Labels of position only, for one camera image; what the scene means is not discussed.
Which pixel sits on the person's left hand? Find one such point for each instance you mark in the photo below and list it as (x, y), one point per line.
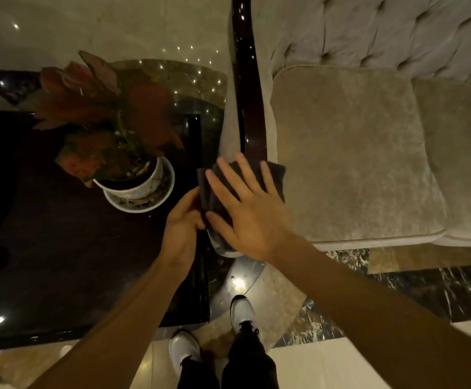
(181, 234)

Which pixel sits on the person's right hand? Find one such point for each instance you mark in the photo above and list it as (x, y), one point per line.
(255, 222)

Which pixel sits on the person's right thumb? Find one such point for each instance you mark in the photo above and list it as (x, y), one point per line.
(219, 227)

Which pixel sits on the person's left fingers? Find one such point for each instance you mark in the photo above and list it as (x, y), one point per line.
(195, 206)

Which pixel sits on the person's right little finger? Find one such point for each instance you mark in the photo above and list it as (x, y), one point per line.
(269, 178)

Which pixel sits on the person's right middle finger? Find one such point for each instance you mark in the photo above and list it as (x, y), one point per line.
(232, 179)

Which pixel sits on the dark grey cleaning cloth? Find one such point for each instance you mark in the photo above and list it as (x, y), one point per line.
(219, 198)

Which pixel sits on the person's right forearm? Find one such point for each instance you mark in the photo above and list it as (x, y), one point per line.
(385, 320)

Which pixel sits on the person's left forearm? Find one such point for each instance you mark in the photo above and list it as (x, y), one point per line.
(114, 332)

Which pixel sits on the white ceramic pot saucer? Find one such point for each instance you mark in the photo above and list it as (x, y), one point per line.
(154, 198)

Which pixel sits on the white ceramic plant pot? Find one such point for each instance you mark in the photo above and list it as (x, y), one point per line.
(138, 184)

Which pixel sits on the beige velvet seat cushion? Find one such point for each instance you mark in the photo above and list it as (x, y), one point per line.
(458, 157)
(353, 153)

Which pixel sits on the person's white right shoe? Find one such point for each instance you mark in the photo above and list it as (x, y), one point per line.
(242, 313)

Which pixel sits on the person's white shoe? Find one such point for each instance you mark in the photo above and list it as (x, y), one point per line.
(242, 313)
(183, 348)

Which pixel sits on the dark glossy wooden sofa armrest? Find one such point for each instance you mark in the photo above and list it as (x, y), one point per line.
(249, 85)

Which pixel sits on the beige tufted velvet sofa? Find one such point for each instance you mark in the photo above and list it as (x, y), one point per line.
(365, 117)

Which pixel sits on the person's white left shoe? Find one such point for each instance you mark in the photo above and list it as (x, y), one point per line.
(183, 348)

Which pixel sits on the red leafed potted plant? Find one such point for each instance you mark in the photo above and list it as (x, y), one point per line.
(106, 113)

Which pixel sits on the person's black right trouser leg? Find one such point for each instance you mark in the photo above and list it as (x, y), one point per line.
(249, 360)

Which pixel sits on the person's black trouser leg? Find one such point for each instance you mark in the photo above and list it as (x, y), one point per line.
(249, 360)
(197, 374)

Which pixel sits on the dark wooden side table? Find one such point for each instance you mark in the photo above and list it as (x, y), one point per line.
(57, 238)

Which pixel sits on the person's black left trouser leg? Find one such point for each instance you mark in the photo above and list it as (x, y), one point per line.
(197, 374)

